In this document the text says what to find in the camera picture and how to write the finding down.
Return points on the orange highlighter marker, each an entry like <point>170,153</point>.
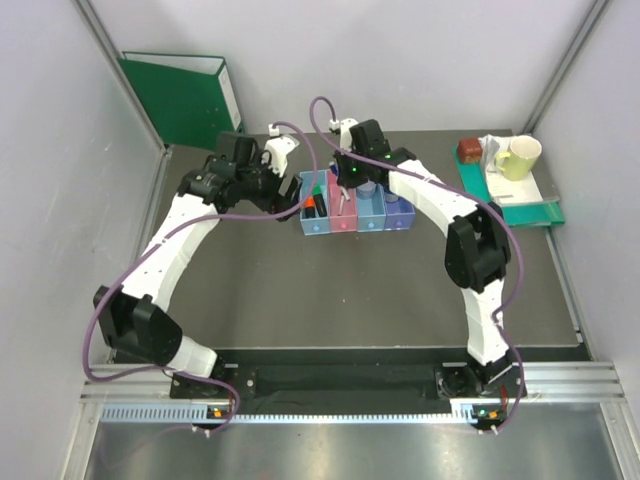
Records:
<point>310,209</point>

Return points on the aluminium frame post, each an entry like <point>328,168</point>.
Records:
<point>162,153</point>
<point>587,26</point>

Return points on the purple drawer box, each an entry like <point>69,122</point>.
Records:
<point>399,215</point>

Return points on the aluminium front rail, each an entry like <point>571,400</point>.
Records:
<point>549,381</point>

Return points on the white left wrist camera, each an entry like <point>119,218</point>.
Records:
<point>277,149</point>

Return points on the aluminium frame post right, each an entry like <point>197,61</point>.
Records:
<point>587,26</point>

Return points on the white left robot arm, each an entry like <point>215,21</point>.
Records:
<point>133,314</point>

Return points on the sky blue drawer box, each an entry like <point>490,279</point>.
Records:
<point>371,212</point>

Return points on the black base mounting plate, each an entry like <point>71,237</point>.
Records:
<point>424,380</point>

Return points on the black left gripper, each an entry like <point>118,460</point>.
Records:
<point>275,202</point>

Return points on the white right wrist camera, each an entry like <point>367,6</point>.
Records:
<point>343,129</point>

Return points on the yellow-green ceramic mug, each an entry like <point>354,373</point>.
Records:
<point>518,160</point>

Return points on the aluminium frame post left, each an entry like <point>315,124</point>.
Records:
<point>162,153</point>

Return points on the white printed paper sheet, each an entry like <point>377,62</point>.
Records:
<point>512,193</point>

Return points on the dark red cube box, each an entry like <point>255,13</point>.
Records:
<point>469,150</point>

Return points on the pink drawer box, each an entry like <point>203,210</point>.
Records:
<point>348,221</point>

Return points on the white slotted cable duct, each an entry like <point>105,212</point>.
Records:
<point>203,413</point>

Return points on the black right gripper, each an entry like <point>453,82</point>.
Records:
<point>344,178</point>

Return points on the crumpled patterned wrapper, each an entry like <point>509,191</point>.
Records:
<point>492,145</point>

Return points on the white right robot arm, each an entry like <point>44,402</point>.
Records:
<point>477,247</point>

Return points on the black white marker pen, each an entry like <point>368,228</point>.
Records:
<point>344,197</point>

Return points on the light blue drawer box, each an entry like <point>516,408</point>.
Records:
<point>314,226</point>

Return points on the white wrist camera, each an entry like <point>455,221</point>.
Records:
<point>277,149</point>
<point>343,129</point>

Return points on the green lever arch binder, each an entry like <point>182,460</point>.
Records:
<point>189,99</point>

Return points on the teal clip file folder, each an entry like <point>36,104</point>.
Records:
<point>526,216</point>

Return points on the green highlighter marker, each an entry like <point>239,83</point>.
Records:
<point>319,201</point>

